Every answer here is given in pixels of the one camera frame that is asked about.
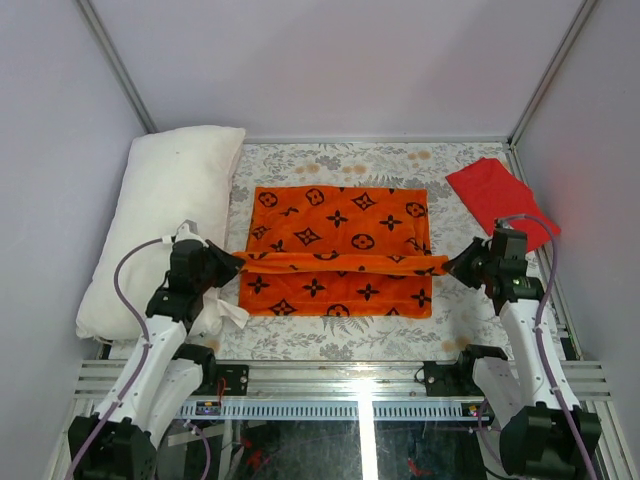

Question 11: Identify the orange patterned pillowcase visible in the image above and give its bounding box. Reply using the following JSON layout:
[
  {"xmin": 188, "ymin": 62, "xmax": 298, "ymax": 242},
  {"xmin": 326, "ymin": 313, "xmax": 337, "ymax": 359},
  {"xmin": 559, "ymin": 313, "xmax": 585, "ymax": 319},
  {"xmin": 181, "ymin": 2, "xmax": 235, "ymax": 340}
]
[{"xmin": 237, "ymin": 185, "xmax": 448, "ymax": 319}]

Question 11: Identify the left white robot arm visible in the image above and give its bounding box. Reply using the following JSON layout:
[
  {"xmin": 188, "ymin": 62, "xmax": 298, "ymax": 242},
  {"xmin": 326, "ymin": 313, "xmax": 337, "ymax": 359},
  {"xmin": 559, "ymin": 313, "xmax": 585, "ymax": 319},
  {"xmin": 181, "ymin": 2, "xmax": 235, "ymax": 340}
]
[{"xmin": 65, "ymin": 236, "xmax": 245, "ymax": 479}]

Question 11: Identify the white pillow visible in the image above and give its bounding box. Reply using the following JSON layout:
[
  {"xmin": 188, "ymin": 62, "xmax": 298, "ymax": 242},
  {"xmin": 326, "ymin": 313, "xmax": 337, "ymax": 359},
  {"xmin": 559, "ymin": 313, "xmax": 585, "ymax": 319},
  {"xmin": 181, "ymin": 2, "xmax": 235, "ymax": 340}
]
[{"xmin": 76, "ymin": 125, "xmax": 246, "ymax": 341}]

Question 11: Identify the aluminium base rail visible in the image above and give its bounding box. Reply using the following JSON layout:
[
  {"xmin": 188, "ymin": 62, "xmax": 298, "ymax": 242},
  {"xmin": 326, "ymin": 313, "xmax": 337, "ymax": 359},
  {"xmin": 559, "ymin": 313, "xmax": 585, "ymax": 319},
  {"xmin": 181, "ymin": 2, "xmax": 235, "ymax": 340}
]
[{"xmin": 74, "ymin": 359, "xmax": 614, "ymax": 421}]

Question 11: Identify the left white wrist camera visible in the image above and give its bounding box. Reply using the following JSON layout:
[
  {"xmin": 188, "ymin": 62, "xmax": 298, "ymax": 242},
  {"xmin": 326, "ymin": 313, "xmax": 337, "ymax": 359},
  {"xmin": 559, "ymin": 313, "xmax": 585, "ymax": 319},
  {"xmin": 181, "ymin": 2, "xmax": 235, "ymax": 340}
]
[{"xmin": 161, "ymin": 220, "xmax": 203, "ymax": 245}]

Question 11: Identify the floral table mat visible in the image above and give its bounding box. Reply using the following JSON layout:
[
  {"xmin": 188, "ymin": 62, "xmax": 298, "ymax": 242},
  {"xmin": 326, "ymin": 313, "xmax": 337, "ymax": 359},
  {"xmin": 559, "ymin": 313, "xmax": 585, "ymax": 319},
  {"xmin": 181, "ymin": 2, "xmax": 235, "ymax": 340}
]
[{"xmin": 194, "ymin": 142, "xmax": 512, "ymax": 361}]

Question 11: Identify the red folded cloth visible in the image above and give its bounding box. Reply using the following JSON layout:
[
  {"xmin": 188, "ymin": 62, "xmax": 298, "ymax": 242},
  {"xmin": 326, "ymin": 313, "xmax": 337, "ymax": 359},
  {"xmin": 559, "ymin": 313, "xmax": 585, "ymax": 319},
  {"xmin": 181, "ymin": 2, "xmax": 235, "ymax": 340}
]
[{"xmin": 446, "ymin": 157, "xmax": 561, "ymax": 236}]

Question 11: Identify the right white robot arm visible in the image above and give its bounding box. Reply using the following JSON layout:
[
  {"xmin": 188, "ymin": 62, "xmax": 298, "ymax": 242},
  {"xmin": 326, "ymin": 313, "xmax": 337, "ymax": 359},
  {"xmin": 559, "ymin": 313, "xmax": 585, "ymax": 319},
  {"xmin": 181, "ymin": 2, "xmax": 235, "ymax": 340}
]
[{"xmin": 444, "ymin": 228, "xmax": 602, "ymax": 479}]

